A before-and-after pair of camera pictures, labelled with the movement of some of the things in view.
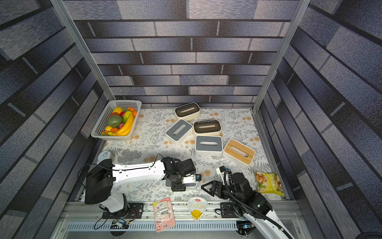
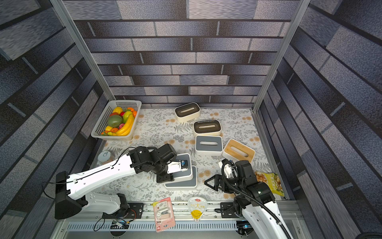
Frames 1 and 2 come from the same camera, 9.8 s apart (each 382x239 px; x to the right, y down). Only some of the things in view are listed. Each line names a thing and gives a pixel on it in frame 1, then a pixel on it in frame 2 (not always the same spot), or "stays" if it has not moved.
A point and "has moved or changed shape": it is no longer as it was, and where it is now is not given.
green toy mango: [115, 121] stays
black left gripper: [179, 187] → [169, 178]
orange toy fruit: [134, 112] stays
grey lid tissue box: [168, 183] stays
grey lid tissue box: [179, 132] has moved or changed shape
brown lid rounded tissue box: [210, 127] stays
